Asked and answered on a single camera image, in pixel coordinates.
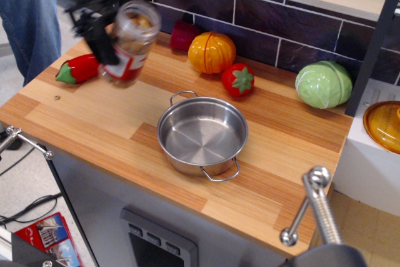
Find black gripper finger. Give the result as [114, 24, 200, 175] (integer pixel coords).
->
[83, 18, 119, 65]

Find clear almond jar red label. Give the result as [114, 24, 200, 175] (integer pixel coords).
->
[100, 0, 161, 88]

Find stainless steel pot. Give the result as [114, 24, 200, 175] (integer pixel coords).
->
[157, 91, 249, 183]

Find red toy chili pepper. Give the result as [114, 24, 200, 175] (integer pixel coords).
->
[55, 54, 100, 84]

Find person leg blue jeans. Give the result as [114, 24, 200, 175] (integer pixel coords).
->
[1, 0, 61, 85]

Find dark red toy cup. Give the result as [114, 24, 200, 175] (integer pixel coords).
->
[170, 20, 201, 51]

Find orange toy pumpkin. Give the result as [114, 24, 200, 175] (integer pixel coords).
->
[187, 31, 236, 74]

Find left metal clamp screw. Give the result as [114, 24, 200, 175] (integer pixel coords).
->
[1, 126, 54, 161]

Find metal clamp screw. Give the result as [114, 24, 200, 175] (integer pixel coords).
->
[280, 166, 344, 247]
[1, 126, 54, 161]

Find red toy strawberry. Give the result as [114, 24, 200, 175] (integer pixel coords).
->
[221, 63, 254, 97]

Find red picture booklet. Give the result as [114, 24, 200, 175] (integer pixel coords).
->
[15, 213, 83, 267]

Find grey oven control panel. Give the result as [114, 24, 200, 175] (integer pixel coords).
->
[120, 208, 199, 267]

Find green toy cabbage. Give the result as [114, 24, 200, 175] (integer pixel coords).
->
[295, 61, 353, 109]

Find right metal clamp screw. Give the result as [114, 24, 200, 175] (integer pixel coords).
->
[280, 166, 344, 247]

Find amber glass lid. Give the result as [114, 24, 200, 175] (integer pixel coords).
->
[363, 101, 399, 154]

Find black floor cable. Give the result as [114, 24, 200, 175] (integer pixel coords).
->
[0, 146, 62, 224]

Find dark grey shelf post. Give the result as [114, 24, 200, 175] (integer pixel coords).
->
[345, 0, 399, 117]

